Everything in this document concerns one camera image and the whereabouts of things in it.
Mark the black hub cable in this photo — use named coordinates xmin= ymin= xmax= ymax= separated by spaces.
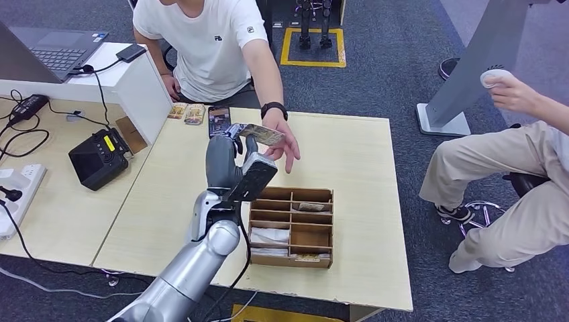
xmin=68 ymin=58 xmax=123 ymax=129

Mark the black plug with cable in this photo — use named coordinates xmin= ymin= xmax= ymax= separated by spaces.
xmin=0 ymin=185 xmax=156 ymax=290

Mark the black stool with chrome ring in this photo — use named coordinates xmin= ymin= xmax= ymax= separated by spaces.
xmin=439 ymin=170 xmax=552 ymax=273

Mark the person's hand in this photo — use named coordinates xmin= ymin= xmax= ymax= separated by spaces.
xmin=482 ymin=73 xmax=541 ymax=114

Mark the black smartphone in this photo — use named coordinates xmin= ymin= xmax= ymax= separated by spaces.
xmin=207 ymin=105 xmax=232 ymax=140

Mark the wooden compartment card box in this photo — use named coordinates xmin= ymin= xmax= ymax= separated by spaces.
xmin=247 ymin=186 xmax=334 ymax=270

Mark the large picture card stack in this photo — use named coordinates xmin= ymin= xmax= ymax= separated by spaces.
xmin=183 ymin=103 xmax=206 ymax=125

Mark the pale floor cable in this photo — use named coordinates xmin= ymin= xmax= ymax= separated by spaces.
xmin=0 ymin=266 xmax=143 ymax=299

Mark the yellow boxed picture card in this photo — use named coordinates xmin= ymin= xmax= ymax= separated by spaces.
xmin=295 ymin=252 xmax=333 ymax=262

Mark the small picture card stack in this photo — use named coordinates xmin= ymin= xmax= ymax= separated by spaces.
xmin=167 ymin=102 xmax=188 ymax=120

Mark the standing humanoid robot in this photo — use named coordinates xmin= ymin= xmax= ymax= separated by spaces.
xmin=295 ymin=0 xmax=334 ymax=50

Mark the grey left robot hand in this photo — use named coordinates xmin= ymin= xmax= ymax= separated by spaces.
xmin=205 ymin=124 xmax=268 ymax=190

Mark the yellow picture key card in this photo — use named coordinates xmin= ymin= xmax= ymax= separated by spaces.
xmin=238 ymin=123 xmax=286 ymax=147

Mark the pale desk leg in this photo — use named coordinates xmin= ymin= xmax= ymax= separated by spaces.
xmin=348 ymin=304 xmax=385 ymax=322

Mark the person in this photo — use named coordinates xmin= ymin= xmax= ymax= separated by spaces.
xmin=132 ymin=0 xmax=301 ymax=174
xmin=419 ymin=66 xmax=569 ymax=274

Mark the black power adapter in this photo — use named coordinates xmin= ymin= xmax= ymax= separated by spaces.
xmin=7 ymin=93 xmax=50 ymax=127

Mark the person's left hand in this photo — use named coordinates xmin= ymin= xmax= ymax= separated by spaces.
xmin=262 ymin=116 xmax=301 ymax=174

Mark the brown cardboard piece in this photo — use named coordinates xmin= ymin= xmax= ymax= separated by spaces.
xmin=114 ymin=115 xmax=148 ymax=154

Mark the yellow floor tape square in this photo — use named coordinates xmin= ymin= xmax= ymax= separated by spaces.
xmin=280 ymin=26 xmax=347 ymax=68

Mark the black flat hub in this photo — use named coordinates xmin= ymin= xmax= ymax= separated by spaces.
xmin=115 ymin=43 xmax=147 ymax=63

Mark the white cable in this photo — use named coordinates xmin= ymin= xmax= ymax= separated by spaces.
xmin=209 ymin=290 xmax=259 ymax=322

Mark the white power strip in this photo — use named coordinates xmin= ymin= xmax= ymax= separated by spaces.
xmin=0 ymin=163 xmax=47 ymax=241

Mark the thin white card stack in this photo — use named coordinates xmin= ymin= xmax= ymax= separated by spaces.
xmin=250 ymin=246 xmax=289 ymax=257

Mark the black wristwatch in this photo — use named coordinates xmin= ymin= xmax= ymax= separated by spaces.
xmin=260 ymin=101 xmax=289 ymax=121

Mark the thick white card stack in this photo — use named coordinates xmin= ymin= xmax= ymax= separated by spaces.
xmin=250 ymin=227 xmax=291 ymax=246

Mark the person's right hand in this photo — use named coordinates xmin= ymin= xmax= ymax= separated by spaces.
xmin=160 ymin=73 xmax=183 ymax=102

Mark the dark shoe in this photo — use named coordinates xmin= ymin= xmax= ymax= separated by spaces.
xmin=437 ymin=56 xmax=462 ymax=81

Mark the black device with yellow label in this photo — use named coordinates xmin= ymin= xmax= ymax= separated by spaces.
xmin=68 ymin=127 xmax=134 ymax=192

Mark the grey kiosk stand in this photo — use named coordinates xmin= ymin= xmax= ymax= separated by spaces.
xmin=415 ymin=0 xmax=532 ymax=137

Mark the white raised counter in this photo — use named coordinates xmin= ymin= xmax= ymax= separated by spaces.
xmin=0 ymin=42 xmax=173 ymax=146

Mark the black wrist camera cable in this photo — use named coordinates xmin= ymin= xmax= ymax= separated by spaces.
xmin=200 ymin=202 xmax=253 ymax=322

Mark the black looped adapter cable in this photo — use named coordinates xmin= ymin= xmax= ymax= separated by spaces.
xmin=0 ymin=89 xmax=112 ymax=161

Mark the dark grey laptop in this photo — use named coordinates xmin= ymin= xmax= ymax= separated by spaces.
xmin=0 ymin=21 xmax=109 ymax=85

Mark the white handheld controller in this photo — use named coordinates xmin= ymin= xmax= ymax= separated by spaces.
xmin=479 ymin=68 xmax=514 ymax=89

